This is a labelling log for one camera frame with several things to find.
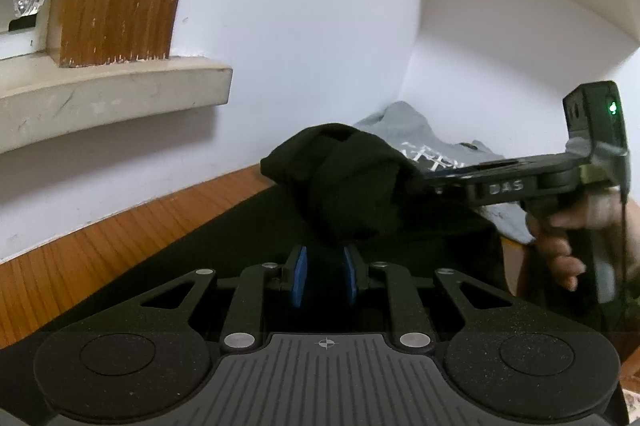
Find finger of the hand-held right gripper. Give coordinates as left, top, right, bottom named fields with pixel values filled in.
left=407, top=159, right=521, bottom=207

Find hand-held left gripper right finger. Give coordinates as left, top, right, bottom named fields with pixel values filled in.
left=342, top=245, right=516, bottom=352

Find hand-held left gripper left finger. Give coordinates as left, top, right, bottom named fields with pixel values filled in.
left=140, top=245, right=309, bottom=353

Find black garment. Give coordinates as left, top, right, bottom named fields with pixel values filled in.
left=0, top=122, right=506, bottom=357

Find person's right hand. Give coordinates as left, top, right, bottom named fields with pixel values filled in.
left=525, top=193, right=640, bottom=292

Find grey printed t-shirt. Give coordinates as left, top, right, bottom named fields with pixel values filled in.
left=352, top=101, right=538, bottom=244

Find cream window sill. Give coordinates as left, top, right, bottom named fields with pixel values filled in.
left=0, top=55, right=233, bottom=154

